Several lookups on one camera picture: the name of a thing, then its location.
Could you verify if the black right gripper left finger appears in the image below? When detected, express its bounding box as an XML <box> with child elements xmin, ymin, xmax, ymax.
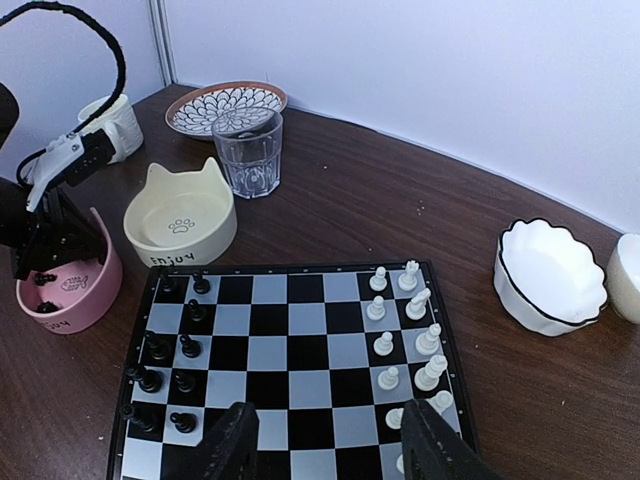
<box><xmin>189</xmin><ymin>402</ymin><xmax>259</xmax><ymax>479</ymax></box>

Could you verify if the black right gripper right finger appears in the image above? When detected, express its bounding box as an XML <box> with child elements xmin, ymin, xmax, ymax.
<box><xmin>401</xmin><ymin>399</ymin><xmax>500</xmax><ymax>480</ymax></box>

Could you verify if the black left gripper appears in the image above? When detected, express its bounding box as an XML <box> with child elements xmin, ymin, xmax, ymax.
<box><xmin>1</xmin><ymin>178</ymin><xmax>108</xmax><ymax>280</ymax></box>

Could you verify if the black chess piece tall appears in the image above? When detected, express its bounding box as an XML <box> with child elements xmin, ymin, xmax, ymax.
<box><xmin>124</xmin><ymin>364</ymin><xmax>163</xmax><ymax>393</ymax></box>

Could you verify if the black pawn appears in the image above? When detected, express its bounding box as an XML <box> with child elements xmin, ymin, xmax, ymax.
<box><xmin>187</xmin><ymin>299</ymin><xmax>208</xmax><ymax>323</ymax></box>
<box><xmin>179</xmin><ymin>334</ymin><xmax>202</xmax><ymax>359</ymax></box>
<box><xmin>192</xmin><ymin>271</ymin><xmax>211</xmax><ymax>295</ymax></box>

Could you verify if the black chess piece in bowl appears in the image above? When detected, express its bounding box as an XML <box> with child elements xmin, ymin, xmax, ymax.
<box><xmin>36</xmin><ymin>301</ymin><xmax>59</xmax><ymax>314</ymax></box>
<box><xmin>33</xmin><ymin>272</ymin><xmax>57</xmax><ymax>286</ymax></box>

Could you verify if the white chess piece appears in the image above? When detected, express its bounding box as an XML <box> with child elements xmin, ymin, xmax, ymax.
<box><xmin>428</xmin><ymin>390</ymin><xmax>454</xmax><ymax>415</ymax></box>
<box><xmin>415</xmin><ymin>323</ymin><xmax>442</xmax><ymax>356</ymax></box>
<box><xmin>405</xmin><ymin>288</ymin><xmax>431</xmax><ymax>321</ymax></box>
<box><xmin>414</xmin><ymin>354</ymin><xmax>448</xmax><ymax>391</ymax></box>
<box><xmin>398</xmin><ymin>259</ymin><xmax>419</xmax><ymax>292</ymax></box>

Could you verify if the white pawn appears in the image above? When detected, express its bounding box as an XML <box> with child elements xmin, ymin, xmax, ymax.
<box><xmin>366</xmin><ymin>295</ymin><xmax>386</xmax><ymax>321</ymax></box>
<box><xmin>373</xmin><ymin>331</ymin><xmax>394</xmax><ymax>357</ymax></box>
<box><xmin>369</xmin><ymin>266</ymin><xmax>388</xmax><ymax>292</ymax></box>
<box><xmin>377</xmin><ymin>366</ymin><xmax>400</xmax><ymax>391</ymax></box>
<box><xmin>385</xmin><ymin>407</ymin><xmax>404</xmax><ymax>430</ymax></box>

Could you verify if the pink cat-shaped bowl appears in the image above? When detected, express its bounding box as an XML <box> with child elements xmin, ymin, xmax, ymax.
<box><xmin>15</xmin><ymin>207</ymin><xmax>123</xmax><ymax>335</ymax></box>

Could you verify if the cream cat-shaped bowl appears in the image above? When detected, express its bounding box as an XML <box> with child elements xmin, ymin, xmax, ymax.
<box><xmin>123</xmin><ymin>157</ymin><xmax>238</xmax><ymax>267</ymax></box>

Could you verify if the white mug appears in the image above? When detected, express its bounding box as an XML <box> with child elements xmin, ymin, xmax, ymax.
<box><xmin>81</xmin><ymin>94</ymin><xmax>144</xmax><ymax>164</ymax></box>

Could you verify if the black white chessboard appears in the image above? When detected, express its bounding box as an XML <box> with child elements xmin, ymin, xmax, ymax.
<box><xmin>107</xmin><ymin>260</ymin><xmax>478</xmax><ymax>479</ymax></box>

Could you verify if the patterned ceramic plate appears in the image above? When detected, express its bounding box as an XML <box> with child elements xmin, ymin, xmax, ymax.
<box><xmin>165</xmin><ymin>81</ymin><xmax>288</xmax><ymax>140</ymax></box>

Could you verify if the clear drinking glass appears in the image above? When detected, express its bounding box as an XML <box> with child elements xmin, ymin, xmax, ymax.
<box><xmin>211</xmin><ymin>107</ymin><xmax>283</xmax><ymax>199</ymax></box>

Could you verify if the white scalloped bowl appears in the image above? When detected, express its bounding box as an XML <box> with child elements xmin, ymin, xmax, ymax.
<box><xmin>493</xmin><ymin>218</ymin><xmax>608</xmax><ymax>337</ymax></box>

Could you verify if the cream round bowl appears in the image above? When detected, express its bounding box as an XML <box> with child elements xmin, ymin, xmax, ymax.
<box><xmin>606</xmin><ymin>233</ymin><xmax>639</xmax><ymax>324</ymax></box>

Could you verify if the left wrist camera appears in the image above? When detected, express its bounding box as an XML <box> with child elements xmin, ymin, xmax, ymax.
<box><xmin>26</xmin><ymin>129</ymin><xmax>116</xmax><ymax>213</ymax></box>

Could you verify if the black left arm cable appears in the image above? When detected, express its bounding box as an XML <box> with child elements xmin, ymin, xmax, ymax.
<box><xmin>0</xmin><ymin>0</ymin><xmax>129</xmax><ymax>174</ymax></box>

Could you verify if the left aluminium frame post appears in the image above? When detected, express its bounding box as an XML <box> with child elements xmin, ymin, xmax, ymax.
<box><xmin>146</xmin><ymin>0</ymin><xmax>177</xmax><ymax>86</ymax></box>

